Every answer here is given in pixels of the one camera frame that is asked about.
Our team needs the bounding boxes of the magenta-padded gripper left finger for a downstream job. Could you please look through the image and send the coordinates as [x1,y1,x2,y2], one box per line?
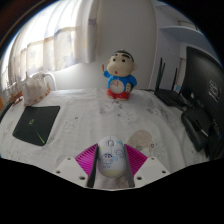
[53,143,100,189]

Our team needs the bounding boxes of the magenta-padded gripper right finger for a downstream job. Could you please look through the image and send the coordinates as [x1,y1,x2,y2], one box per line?
[123,143,172,189]

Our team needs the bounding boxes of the white cartoon-print computer mouse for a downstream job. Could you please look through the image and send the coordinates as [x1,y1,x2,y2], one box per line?
[96,135,128,179]

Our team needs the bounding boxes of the black mouse pad green lines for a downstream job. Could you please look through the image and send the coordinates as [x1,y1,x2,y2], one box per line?
[12,105,62,147]

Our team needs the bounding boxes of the white cartoon-print tablecloth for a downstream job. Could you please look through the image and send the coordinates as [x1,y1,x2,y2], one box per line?
[0,87,209,191]

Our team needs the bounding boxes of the black desktop device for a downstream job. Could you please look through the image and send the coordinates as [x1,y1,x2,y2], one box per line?
[180,107,214,153]

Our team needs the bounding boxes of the black router with antennas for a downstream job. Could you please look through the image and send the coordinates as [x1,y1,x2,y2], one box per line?
[153,57,188,108]

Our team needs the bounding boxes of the cartoon boy figurine clock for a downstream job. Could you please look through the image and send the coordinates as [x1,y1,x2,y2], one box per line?
[101,49,139,101]

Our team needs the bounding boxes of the white crumpled bag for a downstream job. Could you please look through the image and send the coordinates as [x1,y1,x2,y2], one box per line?
[22,71,52,107]

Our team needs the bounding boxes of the wooden model sailing ship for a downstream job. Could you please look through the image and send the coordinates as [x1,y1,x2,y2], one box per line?
[8,78,25,104]

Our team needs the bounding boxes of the black computer monitor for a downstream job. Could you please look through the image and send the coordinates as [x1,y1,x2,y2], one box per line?
[181,45,224,158]

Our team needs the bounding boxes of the white star-print curtain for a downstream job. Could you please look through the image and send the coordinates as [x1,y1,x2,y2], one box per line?
[1,0,101,91]

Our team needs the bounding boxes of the white shelf unit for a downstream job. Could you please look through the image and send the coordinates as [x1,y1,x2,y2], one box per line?
[149,0,214,91]

